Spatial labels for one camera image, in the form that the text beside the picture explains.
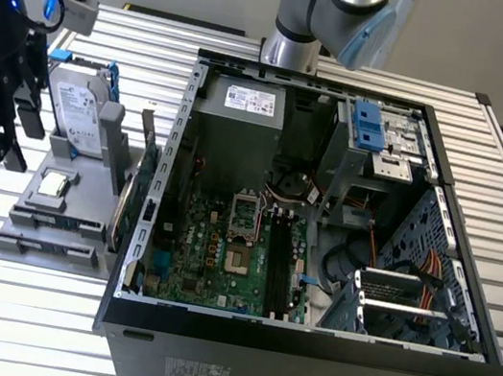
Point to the silver CPU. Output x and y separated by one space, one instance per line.
53 184

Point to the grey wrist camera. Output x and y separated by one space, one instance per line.
80 14

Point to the CPU socket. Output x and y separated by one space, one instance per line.
239 259

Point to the grey power supply unit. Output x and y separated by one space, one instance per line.
234 146

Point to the metal disk bay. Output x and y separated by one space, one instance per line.
405 309

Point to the metal drive cage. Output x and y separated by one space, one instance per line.
392 166

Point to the green graphics card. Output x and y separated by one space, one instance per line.
141 178

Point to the black rail with yellow end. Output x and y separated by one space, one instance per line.
188 20

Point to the green motherboard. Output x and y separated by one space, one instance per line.
238 288

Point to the black RAM slot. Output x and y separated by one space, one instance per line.
273 260
291 263
279 261
284 262

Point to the hard disk in blue carrier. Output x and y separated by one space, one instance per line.
76 103

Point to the black open PC case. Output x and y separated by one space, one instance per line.
248 372

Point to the metal locking lever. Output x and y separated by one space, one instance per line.
257 220

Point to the blue plastic drive bracket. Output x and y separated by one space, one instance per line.
368 121

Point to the grey parts rack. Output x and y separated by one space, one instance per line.
84 197

